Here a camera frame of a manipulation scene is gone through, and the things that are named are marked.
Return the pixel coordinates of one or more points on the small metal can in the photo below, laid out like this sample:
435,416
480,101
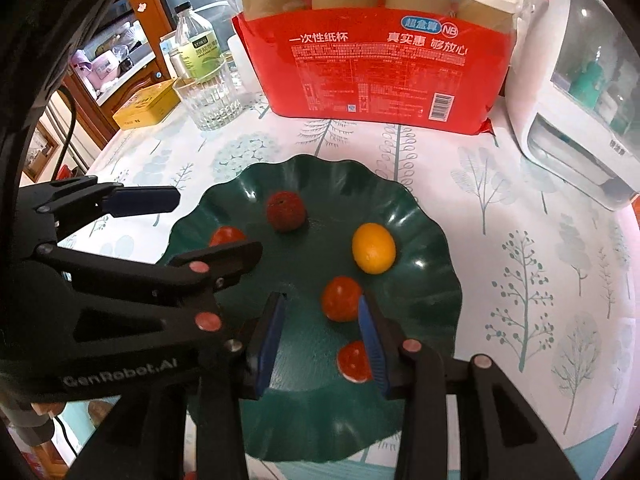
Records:
176,65

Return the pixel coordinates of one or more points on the white countertop sterilizer cabinet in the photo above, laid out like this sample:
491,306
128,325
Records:
565,110

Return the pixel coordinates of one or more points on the yellow kumquat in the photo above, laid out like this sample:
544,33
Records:
373,248

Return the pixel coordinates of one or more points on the clear bottle green label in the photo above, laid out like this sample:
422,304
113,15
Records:
197,45

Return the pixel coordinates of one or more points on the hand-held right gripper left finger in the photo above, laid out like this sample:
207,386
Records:
270,345

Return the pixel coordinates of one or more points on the red lychee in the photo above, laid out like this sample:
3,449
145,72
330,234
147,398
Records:
285,211

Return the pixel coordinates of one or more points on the dark green scalloped plate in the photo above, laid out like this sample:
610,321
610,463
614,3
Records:
300,260

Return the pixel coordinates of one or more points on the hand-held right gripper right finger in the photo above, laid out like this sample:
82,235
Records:
372,345

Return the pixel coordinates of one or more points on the red cherry tomato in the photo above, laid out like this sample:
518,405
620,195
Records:
226,236
341,298
355,361

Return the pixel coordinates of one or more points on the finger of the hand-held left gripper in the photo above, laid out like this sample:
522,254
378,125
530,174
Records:
145,200
235,262

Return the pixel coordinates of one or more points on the yellow flat box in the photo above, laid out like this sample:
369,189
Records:
145,107

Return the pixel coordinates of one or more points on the wooden kitchen base cabinet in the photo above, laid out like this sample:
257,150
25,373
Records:
145,85

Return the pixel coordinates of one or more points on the white squeeze bottle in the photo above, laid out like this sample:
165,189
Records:
236,55

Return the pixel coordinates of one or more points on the clear glass tumbler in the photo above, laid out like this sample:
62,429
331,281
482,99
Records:
210,105

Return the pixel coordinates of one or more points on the red paper cup bag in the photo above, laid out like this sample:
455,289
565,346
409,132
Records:
375,75

